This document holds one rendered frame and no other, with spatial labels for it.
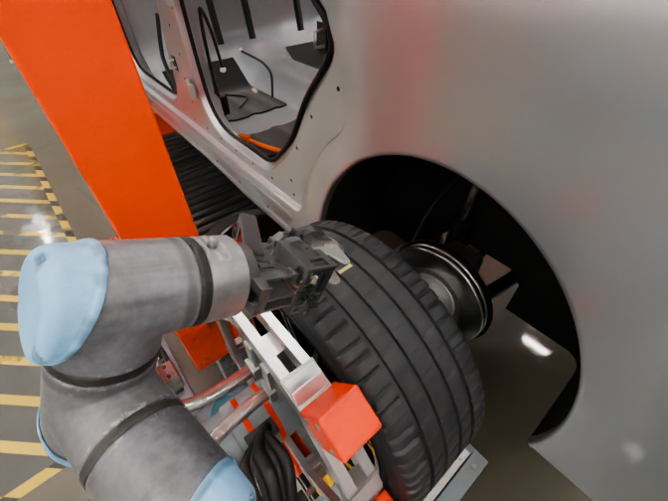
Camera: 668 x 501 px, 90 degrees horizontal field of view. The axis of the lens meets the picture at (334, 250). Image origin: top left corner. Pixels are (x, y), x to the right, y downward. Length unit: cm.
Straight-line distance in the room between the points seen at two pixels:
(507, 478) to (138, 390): 162
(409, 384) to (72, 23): 76
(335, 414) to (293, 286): 20
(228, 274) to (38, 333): 14
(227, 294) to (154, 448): 13
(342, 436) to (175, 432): 25
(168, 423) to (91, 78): 57
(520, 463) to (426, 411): 125
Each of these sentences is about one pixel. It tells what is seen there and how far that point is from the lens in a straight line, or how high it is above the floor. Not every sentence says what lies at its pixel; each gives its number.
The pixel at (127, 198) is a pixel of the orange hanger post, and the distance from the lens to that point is 82.
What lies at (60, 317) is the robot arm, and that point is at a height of 145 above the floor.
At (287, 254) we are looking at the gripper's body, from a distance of 40.
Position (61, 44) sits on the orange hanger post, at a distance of 73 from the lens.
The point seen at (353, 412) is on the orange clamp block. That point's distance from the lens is 52.
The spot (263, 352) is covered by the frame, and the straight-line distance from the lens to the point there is 60.
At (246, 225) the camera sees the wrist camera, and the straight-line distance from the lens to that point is 46.
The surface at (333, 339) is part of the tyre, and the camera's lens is 55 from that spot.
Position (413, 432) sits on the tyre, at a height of 105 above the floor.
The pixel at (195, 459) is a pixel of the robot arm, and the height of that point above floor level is 133.
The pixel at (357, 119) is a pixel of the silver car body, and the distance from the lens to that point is 80.
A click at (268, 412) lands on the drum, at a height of 91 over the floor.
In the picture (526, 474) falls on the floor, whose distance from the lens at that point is 185.
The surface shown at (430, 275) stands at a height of 93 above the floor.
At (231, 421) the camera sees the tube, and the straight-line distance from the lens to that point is 68.
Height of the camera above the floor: 163
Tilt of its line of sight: 44 degrees down
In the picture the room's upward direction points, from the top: straight up
